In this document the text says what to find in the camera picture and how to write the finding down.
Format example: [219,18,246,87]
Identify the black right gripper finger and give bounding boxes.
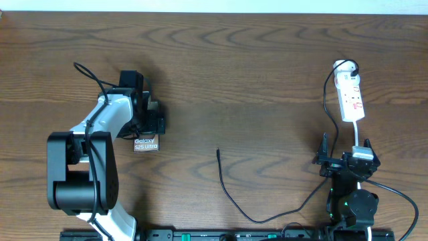
[362,139,377,159]
[316,133,328,157]

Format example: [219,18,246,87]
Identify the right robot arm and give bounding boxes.
[312,134,381,240]

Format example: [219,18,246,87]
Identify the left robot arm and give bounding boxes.
[47,88,165,240]

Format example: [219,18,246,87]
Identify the white power strip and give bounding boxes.
[334,72,364,123]

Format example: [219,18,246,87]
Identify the black USB charging cable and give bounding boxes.
[216,59,360,224]

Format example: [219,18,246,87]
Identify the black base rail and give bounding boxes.
[59,228,395,241]

